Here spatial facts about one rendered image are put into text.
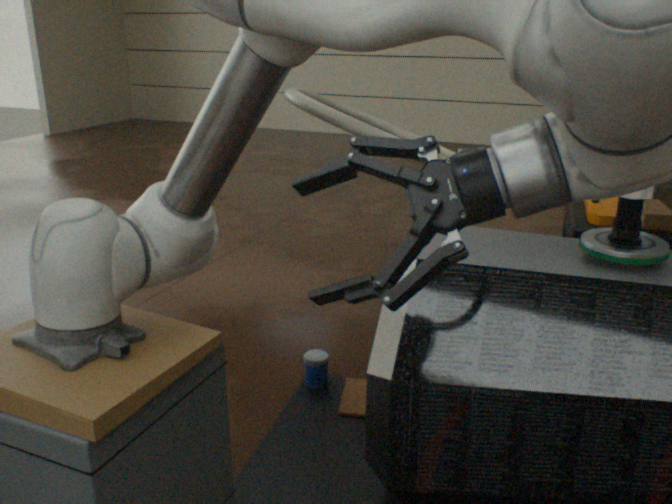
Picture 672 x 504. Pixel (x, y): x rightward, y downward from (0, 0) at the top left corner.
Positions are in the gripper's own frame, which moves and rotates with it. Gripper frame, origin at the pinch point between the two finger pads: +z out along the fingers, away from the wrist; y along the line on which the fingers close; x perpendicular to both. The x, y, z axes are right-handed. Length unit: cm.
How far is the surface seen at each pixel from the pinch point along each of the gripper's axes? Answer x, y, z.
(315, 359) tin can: -175, 40, 69
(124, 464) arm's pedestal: -36, -12, 54
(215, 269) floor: -253, 134, 155
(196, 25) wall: -521, 643, 303
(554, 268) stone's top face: -106, 26, -26
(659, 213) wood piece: -158, 52, -64
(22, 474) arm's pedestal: -31, -10, 71
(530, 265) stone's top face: -105, 28, -21
